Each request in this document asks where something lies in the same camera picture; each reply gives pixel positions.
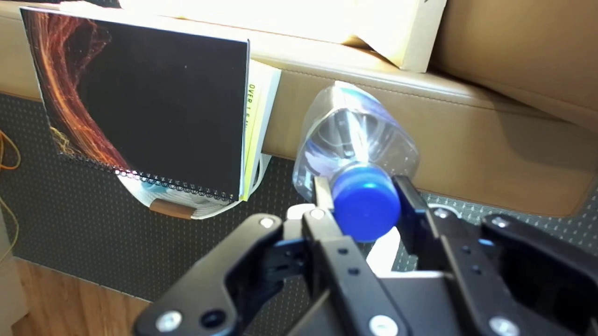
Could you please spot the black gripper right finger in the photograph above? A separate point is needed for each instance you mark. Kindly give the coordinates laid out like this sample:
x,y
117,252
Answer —
x,y
461,267

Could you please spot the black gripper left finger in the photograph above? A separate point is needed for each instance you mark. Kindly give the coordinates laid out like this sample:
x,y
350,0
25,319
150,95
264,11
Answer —
x,y
337,273

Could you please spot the clear bottle with blue cap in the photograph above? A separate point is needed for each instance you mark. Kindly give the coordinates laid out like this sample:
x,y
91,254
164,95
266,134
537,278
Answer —
x,y
356,136

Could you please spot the open cardboard box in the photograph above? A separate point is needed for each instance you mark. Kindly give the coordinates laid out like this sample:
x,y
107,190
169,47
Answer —
x,y
498,149

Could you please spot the small cardboard box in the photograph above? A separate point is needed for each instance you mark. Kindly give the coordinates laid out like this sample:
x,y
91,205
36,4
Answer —
x,y
311,24

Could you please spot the thin white booklet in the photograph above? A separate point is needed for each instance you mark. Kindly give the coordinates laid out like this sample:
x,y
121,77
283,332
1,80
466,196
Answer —
x,y
180,202

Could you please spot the yellow book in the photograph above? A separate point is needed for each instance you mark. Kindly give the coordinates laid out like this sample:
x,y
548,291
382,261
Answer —
x,y
259,112

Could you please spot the black book with orange swirl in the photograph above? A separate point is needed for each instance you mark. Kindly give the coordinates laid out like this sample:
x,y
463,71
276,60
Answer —
x,y
156,105

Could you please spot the dark perforated panel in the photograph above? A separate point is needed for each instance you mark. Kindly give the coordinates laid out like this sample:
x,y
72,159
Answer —
x,y
76,211

